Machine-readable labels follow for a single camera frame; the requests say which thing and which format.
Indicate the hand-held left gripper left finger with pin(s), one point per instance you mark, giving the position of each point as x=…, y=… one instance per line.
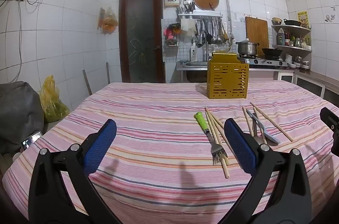
x=102, y=144

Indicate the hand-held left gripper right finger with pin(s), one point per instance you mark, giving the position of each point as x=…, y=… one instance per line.
x=239, y=144

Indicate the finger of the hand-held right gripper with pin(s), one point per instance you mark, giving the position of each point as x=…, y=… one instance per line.
x=329, y=116

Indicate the yellow perforated utensil holder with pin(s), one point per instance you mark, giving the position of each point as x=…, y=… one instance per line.
x=227, y=78

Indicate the row of hanging kitchen utensils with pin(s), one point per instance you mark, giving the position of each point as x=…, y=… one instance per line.
x=214, y=33

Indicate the kitchen counter cabinets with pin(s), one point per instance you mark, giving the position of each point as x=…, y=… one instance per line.
x=309, y=82

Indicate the pink striped tablecloth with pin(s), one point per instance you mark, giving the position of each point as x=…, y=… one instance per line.
x=148, y=120

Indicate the stack of white bowls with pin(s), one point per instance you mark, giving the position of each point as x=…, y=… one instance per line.
x=296, y=62

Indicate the short wooden stick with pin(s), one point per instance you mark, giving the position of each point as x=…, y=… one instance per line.
x=87, y=82

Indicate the yellow plastic bag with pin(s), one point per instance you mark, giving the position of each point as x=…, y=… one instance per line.
x=51, y=102

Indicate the smartphone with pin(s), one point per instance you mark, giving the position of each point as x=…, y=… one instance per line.
x=31, y=140

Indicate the long wooden stick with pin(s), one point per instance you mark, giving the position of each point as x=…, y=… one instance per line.
x=108, y=73

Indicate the gas stove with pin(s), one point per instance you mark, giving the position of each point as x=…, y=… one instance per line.
x=267, y=63

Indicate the row of condiment bottles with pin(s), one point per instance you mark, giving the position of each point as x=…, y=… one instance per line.
x=287, y=40

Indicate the grey cloth bag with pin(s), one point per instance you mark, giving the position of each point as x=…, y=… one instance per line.
x=18, y=112

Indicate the steel sink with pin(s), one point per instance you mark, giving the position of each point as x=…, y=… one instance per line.
x=192, y=65

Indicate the steel cooking pot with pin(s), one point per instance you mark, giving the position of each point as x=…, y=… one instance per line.
x=246, y=48

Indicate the white corner shelf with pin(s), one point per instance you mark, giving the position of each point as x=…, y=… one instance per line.
x=291, y=28

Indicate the white dish soap bottle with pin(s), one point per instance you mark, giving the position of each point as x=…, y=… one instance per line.
x=193, y=53

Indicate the wooden cutting board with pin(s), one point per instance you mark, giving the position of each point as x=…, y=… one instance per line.
x=257, y=32

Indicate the brown framed glass door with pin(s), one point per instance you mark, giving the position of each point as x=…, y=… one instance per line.
x=140, y=36

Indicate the orange plastic bag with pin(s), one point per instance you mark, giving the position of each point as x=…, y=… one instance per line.
x=109, y=22

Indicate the white hanging cloth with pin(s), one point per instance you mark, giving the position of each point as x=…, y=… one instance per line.
x=188, y=26

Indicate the pink rubber gloves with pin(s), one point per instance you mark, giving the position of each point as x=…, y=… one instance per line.
x=169, y=32

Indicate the knife holder with knives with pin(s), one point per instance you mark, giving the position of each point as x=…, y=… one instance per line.
x=188, y=6

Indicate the white electric box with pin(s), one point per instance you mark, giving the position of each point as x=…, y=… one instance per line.
x=171, y=2

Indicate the cartoon wall sticker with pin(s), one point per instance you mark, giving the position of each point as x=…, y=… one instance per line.
x=329, y=18

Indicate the yellow wall poster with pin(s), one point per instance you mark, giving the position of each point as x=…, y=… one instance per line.
x=303, y=19

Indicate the metal wall rack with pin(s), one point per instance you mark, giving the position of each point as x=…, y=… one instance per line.
x=200, y=14

